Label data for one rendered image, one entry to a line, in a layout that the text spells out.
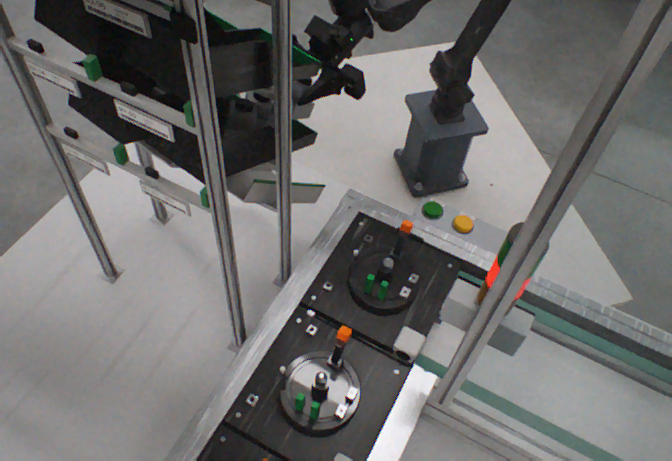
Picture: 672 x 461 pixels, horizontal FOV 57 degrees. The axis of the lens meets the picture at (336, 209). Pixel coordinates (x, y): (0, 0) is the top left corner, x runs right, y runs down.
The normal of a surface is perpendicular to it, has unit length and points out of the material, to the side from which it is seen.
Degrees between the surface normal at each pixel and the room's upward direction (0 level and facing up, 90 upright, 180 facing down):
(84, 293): 0
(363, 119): 0
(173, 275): 0
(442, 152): 90
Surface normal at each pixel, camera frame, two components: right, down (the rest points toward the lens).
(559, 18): 0.06, -0.60
